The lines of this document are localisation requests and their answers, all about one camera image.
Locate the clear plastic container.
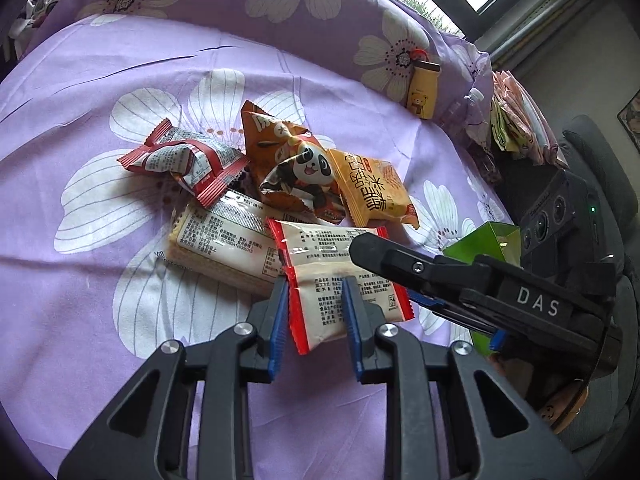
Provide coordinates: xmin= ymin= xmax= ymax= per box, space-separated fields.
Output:
xmin=472 ymin=145 xmax=502 ymax=187

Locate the crumpled red-white snack packet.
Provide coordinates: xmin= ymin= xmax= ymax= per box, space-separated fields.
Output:
xmin=116 ymin=117 xmax=249 ymax=208

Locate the pile of folded cloths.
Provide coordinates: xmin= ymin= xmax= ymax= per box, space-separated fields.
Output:
xmin=487 ymin=71 xmax=568 ymax=166

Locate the framed wall picture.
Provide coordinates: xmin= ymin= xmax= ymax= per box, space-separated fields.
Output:
xmin=617 ymin=90 xmax=640 ymax=151

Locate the beige curtain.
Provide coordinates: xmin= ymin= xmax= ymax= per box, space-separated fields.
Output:
xmin=475 ymin=0 xmax=601 ymax=78

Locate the beige wafer packet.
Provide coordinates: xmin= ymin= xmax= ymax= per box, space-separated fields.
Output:
xmin=162 ymin=190 xmax=288 ymax=298

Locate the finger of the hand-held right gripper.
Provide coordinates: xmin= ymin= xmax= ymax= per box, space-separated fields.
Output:
xmin=410 ymin=291 xmax=509 ymax=352
xmin=348 ymin=232 xmax=481 ymax=302

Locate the red-edged white snack packet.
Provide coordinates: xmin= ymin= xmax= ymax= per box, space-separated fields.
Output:
xmin=267 ymin=217 xmax=416 ymax=356

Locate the grey sofa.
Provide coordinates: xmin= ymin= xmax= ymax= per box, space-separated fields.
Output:
xmin=500 ymin=115 xmax=640 ymax=451

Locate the orange panda snack packet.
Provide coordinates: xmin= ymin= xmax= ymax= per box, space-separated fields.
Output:
xmin=241 ymin=100 xmax=347 ymax=226

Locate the purple floral blanket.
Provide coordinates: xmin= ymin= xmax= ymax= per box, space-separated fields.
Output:
xmin=0 ymin=0 xmax=516 ymax=480

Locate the clear plastic water bottle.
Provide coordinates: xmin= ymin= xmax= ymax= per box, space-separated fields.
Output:
xmin=442 ymin=87 xmax=486 ymax=136

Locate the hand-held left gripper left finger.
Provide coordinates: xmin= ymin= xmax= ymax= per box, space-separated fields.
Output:
xmin=57 ymin=276 xmax=291 ymax=480

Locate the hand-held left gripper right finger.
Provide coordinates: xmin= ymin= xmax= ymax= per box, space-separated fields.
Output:
xmin=341 ymin=276 xmax=586 ymax=480

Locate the yellow bear-print bottle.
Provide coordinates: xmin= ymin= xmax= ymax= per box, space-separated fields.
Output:
xmin=406 ymin=50 xmax=442 ymax=120

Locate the orange-yellow snack packet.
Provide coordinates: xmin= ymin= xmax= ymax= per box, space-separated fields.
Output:
xmin=327 ymin=149 xmax=420 ymax=231

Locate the person's right forearm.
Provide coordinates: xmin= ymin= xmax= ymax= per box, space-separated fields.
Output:
xmin=542 ymin=385 xmax=591 ymax=433

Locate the green cardboard box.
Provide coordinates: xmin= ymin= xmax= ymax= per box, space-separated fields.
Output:
xmin=442 ymin=221 xmax=523 ymax=356

